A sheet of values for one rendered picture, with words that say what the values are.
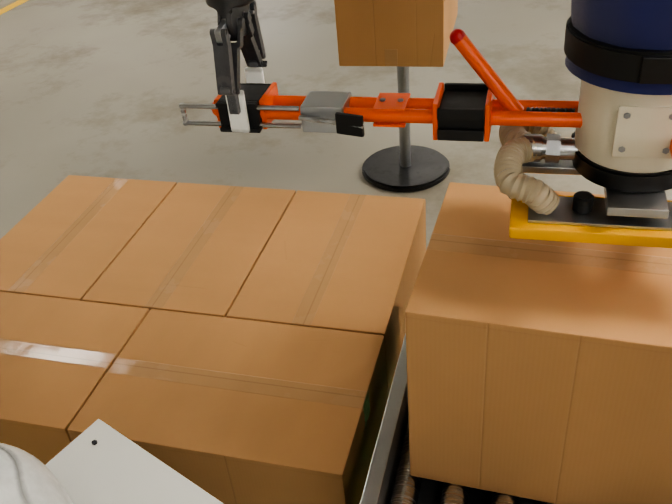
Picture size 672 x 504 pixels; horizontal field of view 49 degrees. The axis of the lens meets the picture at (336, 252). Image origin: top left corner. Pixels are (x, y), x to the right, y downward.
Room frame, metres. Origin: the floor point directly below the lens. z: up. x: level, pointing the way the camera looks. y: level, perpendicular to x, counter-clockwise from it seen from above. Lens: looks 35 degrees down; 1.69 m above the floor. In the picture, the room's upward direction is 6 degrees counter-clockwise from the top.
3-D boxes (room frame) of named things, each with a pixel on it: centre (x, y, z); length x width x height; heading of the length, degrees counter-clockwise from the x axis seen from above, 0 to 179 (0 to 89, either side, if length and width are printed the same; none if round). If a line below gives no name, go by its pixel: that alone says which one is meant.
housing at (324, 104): (1.09, -0.01, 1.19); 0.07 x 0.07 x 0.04; 73
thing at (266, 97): (1.13, 0.12, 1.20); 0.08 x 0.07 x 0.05; 73
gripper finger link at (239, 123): (1.08, 0.13, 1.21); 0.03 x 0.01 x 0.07; 72
